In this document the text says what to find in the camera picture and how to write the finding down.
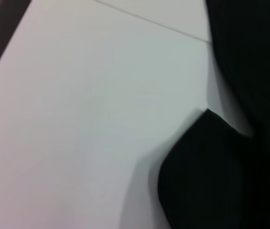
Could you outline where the black t-shirt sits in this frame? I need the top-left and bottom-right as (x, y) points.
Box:
(157, 0), (270, 229)

